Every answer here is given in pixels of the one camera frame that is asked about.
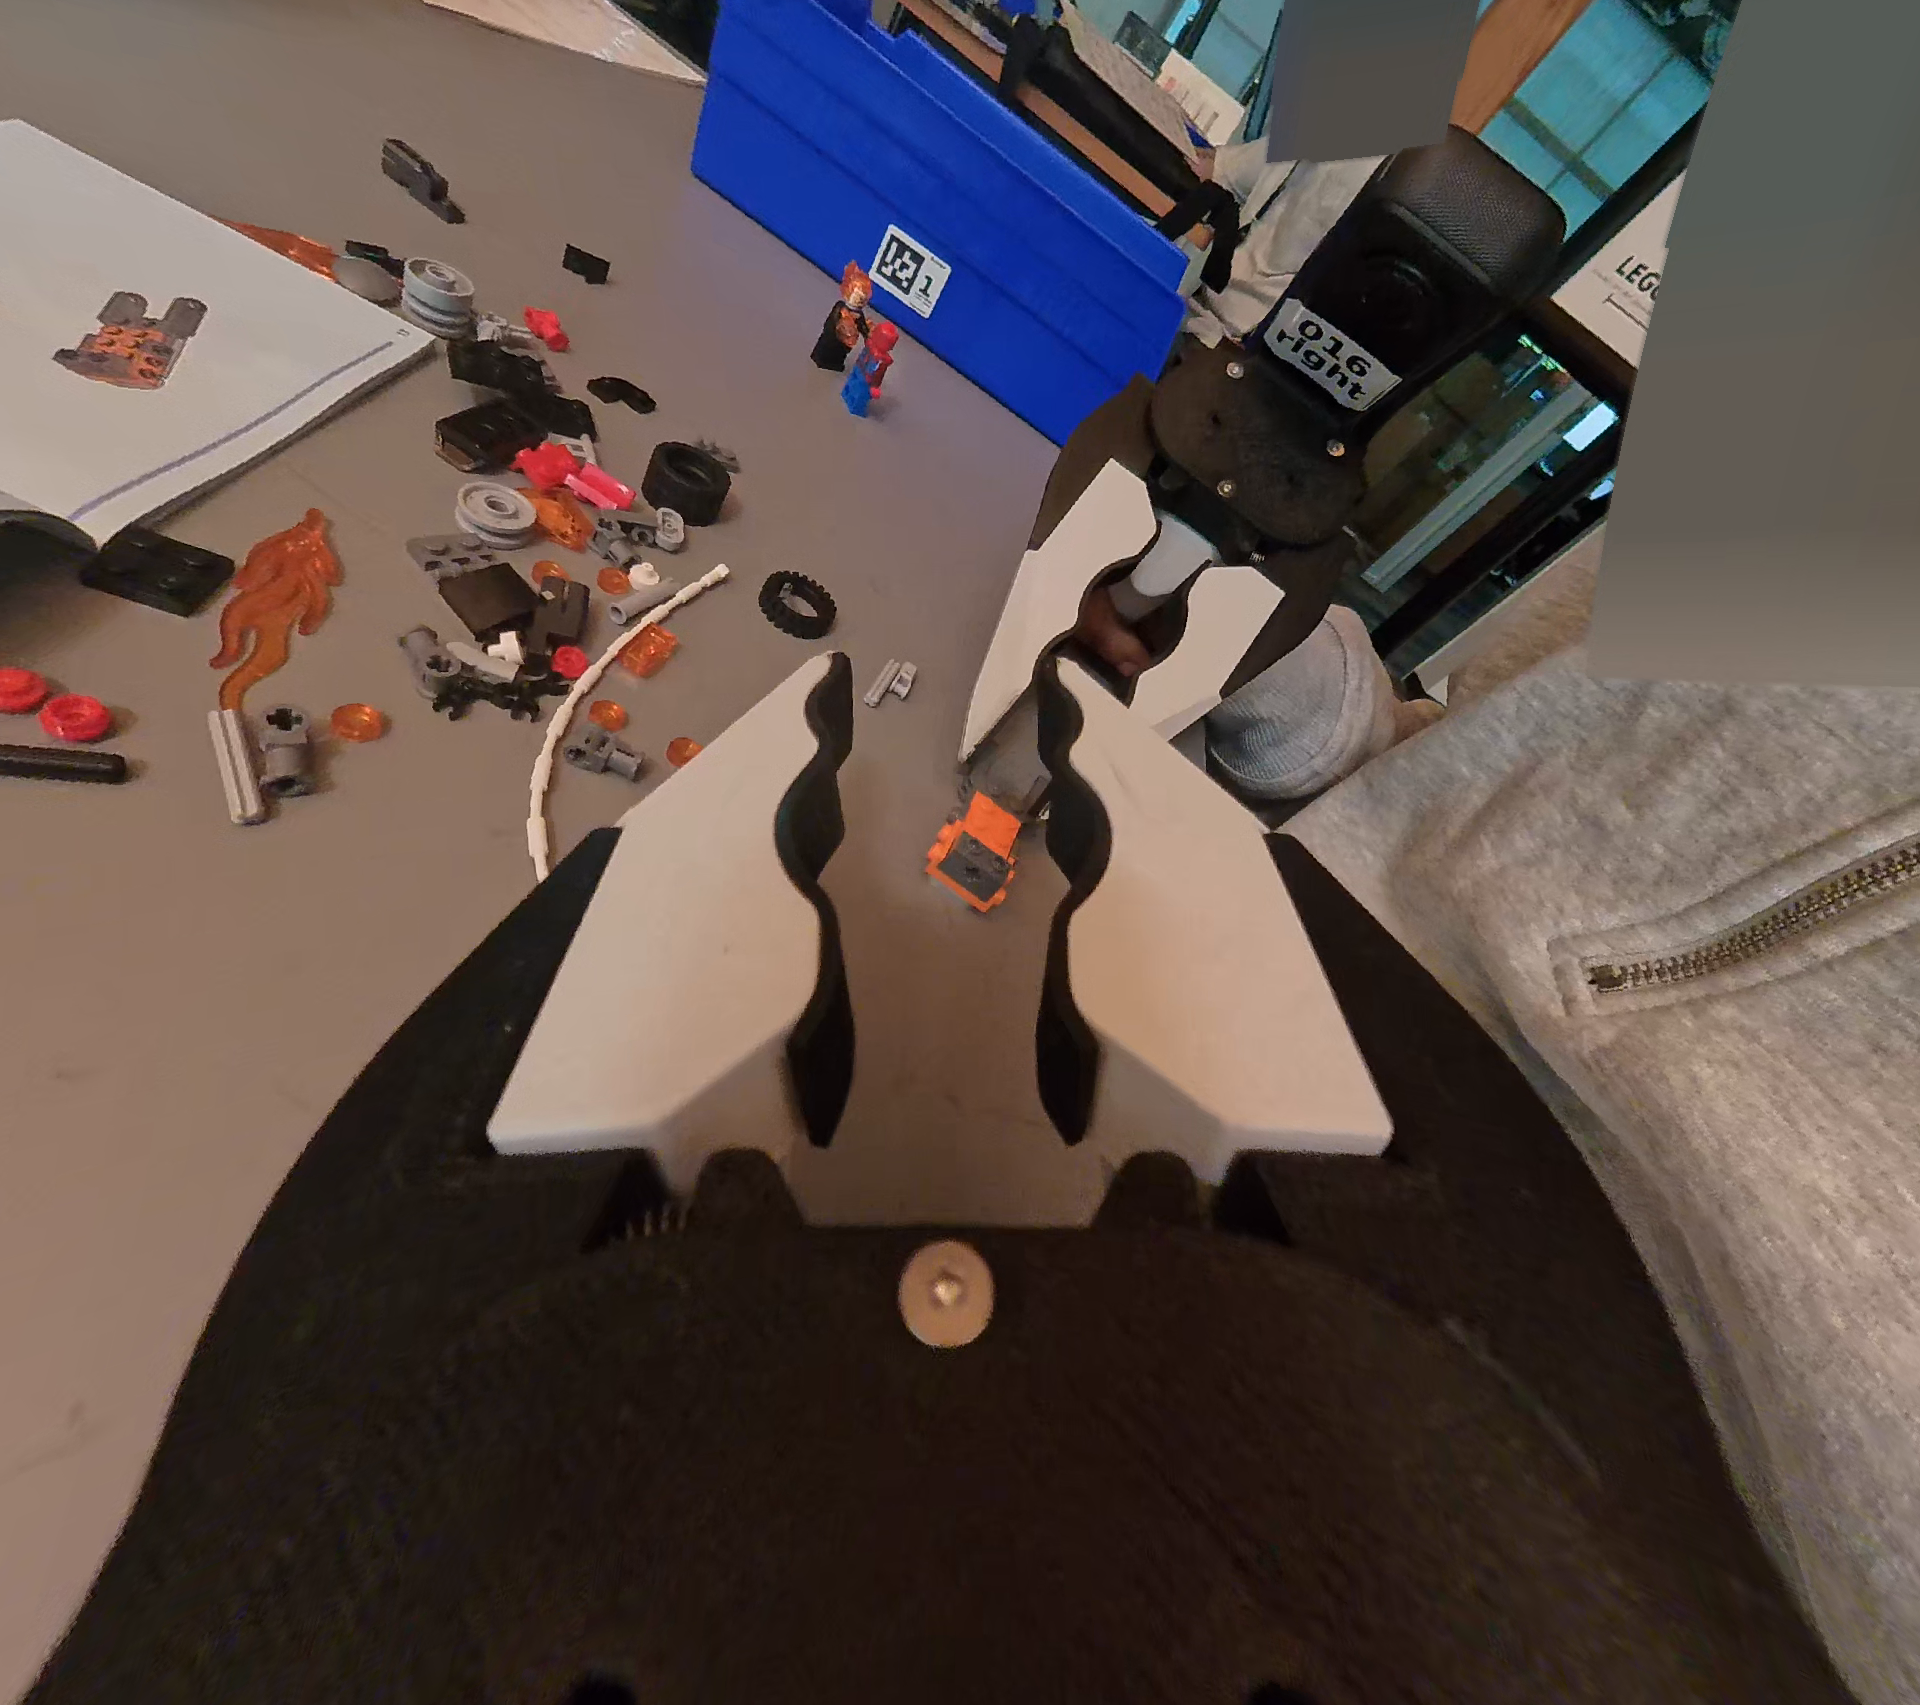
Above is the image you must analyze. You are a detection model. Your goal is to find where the white printed sign board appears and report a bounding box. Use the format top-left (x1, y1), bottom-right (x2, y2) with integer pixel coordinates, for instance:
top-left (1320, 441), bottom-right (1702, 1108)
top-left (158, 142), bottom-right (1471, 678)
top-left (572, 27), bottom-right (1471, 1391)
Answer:
top-left (1548, 165), bottom-right (1670, 389)

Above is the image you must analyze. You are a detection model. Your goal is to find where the person's grey zip sweater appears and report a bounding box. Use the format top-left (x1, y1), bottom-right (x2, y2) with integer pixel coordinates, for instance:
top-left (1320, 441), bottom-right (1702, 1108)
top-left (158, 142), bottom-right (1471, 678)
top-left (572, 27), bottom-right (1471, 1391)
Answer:
top-left (1275, 669), bottom-right (1920, 1705)

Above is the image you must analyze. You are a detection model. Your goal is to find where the black lego bracket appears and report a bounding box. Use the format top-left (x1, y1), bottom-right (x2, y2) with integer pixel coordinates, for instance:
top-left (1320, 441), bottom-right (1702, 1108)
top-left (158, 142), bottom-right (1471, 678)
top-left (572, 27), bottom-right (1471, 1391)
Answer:
top-left (379, 136), bottom-right (469, 227)

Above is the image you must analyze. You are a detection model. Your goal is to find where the blue plastic bin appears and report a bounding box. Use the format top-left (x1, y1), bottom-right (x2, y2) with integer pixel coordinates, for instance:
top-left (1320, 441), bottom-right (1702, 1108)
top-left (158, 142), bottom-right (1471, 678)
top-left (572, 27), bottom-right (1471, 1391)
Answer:
top-left (689, 0), bottom-right (1192, 447)

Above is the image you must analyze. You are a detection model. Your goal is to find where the wide black lego tyre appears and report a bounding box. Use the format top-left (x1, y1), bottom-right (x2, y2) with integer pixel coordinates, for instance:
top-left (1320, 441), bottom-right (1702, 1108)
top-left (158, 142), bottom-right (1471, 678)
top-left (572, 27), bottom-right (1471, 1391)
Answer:
top-left (642, 441), bottom-right (734, 526)

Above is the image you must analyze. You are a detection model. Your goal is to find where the orange lego brick assembly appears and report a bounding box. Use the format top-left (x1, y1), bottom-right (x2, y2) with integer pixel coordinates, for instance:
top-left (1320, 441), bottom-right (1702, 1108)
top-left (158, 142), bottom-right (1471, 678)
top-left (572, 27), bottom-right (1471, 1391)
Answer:
top-left (922, 789), bottom-right (1027, 916)

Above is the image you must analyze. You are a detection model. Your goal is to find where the black lego plate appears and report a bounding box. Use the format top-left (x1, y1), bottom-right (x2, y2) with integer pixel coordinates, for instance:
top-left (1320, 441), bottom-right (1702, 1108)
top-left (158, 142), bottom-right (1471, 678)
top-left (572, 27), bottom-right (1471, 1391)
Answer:
top-left (82, 526), bottom-right (240, 619)

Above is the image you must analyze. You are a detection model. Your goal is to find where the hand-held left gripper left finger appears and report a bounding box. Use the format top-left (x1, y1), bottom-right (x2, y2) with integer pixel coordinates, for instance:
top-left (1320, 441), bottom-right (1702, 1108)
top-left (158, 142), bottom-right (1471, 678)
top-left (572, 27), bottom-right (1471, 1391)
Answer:
top-left (488, 648), bottom-right (858, 1196)

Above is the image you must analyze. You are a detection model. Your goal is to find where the white lego chain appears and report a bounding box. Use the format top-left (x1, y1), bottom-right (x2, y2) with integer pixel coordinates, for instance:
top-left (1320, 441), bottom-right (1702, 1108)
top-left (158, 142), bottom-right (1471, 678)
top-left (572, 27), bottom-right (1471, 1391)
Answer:
top-left (527, 562), bottom-right (734, 886)

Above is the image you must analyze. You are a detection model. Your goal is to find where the black flame-head lego minifigure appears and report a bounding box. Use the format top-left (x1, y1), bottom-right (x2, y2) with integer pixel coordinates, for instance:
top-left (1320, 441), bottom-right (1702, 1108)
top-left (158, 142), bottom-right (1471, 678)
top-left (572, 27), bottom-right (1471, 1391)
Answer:
top-left (808, 259), bottom-right (877, 374)

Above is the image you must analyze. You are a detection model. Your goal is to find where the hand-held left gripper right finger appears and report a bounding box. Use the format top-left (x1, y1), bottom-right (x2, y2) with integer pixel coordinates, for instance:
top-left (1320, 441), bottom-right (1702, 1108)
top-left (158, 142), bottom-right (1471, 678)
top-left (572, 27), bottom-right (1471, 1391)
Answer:
top-left (1032, 658), bottom-right (1396, 1173)

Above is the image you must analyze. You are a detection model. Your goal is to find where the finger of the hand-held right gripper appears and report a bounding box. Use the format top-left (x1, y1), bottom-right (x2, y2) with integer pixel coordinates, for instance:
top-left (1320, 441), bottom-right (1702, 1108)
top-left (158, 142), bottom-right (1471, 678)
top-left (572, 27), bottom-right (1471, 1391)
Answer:
top-left (955, 458), bottom-right (1167, 767)
top-left (1115, 563), bottom-right (1288, 746)

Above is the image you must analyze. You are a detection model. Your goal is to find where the lego instruction booklet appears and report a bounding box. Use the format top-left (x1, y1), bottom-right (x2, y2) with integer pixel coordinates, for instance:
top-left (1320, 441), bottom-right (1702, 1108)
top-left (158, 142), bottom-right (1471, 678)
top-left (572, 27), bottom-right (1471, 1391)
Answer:
top-left (0, 118), bottom-right (441, 582)

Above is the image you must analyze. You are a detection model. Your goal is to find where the person's right forearm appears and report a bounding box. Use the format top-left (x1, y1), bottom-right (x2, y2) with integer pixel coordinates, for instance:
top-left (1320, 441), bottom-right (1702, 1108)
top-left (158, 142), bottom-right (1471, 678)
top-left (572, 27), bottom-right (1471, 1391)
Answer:
top-left (1205, 607), bottom-right (1449, 804)

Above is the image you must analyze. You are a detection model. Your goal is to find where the pile of lego pieces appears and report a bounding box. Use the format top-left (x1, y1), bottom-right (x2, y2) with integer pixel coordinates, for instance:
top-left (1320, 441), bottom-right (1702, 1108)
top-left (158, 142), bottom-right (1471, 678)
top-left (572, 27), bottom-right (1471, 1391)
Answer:
top-left (0, 234), bottom-right (738, 827)

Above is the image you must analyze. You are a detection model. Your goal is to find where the dark grey lego fork piece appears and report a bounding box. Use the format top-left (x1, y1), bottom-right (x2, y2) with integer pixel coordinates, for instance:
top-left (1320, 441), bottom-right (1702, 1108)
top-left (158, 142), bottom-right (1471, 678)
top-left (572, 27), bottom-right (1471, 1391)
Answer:
top-left (963, 742), bottom-right (1053, 825)

